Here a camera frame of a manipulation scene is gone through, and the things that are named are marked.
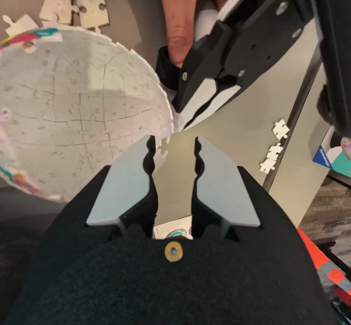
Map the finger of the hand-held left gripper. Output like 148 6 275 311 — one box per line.
181 87 243 131
172 78 221 116

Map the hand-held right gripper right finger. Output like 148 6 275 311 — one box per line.
192 136 261 242

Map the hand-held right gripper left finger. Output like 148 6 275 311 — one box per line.
86 135 159 241

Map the colourful puzzle ball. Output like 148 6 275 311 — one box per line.
0 26 176 202

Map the single white puzzle piece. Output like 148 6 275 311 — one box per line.
273 119 290 141
259 159 278 175

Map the white puzzle leaflet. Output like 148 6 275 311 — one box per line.
153 221 193 241

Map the colourful puzzle box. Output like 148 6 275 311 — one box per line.
312 131 351 179

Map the row of white puzzle pieces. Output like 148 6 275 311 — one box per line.
2 0 110 38

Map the person's left hand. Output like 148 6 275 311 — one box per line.
154 0 261 68

